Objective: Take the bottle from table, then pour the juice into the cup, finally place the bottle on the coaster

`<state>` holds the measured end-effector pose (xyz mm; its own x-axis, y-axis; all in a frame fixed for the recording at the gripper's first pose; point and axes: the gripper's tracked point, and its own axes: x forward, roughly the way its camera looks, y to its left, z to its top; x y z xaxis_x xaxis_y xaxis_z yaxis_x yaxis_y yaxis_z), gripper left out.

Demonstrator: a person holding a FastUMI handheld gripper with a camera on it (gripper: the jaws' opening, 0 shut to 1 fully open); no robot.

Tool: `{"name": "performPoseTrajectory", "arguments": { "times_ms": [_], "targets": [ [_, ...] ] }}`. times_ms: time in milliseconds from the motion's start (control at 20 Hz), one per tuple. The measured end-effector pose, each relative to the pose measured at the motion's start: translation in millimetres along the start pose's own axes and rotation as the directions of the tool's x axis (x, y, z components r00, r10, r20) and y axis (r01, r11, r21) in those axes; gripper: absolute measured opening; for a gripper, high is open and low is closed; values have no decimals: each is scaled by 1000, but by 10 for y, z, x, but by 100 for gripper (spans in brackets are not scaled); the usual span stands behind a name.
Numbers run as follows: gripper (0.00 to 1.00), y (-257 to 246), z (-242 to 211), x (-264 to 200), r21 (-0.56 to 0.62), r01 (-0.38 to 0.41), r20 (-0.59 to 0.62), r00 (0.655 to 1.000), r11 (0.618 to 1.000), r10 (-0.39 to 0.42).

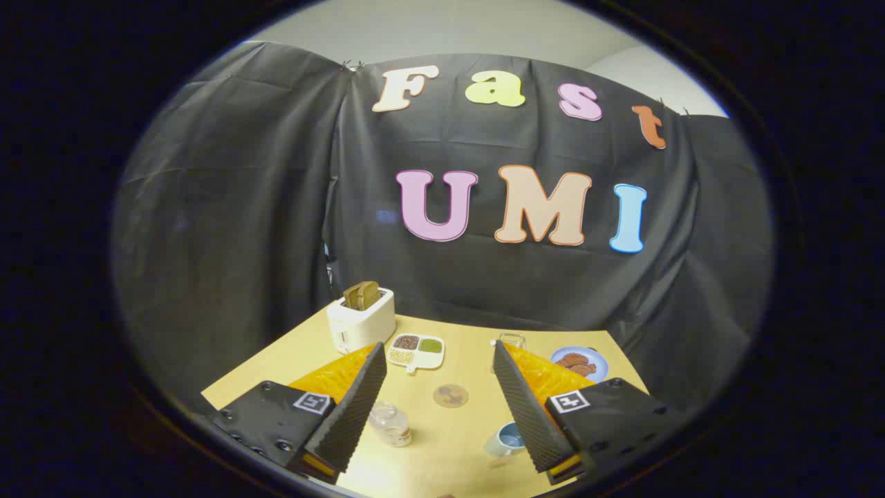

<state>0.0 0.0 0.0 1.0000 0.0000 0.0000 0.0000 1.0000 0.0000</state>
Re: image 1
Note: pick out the clear glass jar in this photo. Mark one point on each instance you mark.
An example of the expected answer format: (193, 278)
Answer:
(512, 340)

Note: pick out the white divided snack dish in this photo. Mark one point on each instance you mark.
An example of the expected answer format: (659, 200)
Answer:
(416, 351)

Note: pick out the brown fried food piece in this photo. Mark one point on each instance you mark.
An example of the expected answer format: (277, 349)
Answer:
(584, 370)
(572, 359)

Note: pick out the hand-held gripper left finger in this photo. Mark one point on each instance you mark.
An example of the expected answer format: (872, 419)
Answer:
(359, 408)

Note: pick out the black backdrop cloth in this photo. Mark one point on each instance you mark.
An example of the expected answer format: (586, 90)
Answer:
(276, 207)

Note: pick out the brown bread slices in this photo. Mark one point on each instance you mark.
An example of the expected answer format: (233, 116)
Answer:
(361, 296)

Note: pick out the white and blue cup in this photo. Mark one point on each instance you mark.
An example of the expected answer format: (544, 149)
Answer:
(503, 440)

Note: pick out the wooden table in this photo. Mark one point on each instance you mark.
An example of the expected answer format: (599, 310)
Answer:
(442, 449)

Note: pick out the white toaster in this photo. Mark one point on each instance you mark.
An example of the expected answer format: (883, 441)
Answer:
(359, 325)

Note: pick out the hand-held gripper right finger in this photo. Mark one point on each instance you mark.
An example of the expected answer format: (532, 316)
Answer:
(525, 415)

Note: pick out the clear plastic juice bottle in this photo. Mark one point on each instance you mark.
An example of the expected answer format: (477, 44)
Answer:
(391, 425)

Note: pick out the blue plate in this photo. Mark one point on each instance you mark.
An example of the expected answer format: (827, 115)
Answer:
(600, 360)

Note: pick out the round clear coaster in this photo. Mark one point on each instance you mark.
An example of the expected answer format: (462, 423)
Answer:
(451, 395)

